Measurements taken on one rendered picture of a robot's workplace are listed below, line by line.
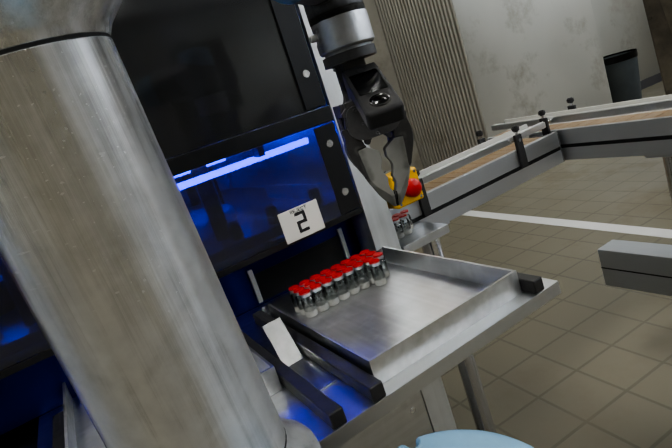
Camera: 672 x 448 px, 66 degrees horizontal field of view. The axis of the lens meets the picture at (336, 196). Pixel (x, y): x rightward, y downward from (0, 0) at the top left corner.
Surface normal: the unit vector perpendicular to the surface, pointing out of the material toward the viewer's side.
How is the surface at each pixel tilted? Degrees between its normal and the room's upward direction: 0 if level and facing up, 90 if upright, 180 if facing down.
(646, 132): 90
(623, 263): 90
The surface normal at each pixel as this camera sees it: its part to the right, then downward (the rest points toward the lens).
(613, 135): -0.82, 0.36
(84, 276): 0.21, 0.18
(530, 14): 0.42, 0.04
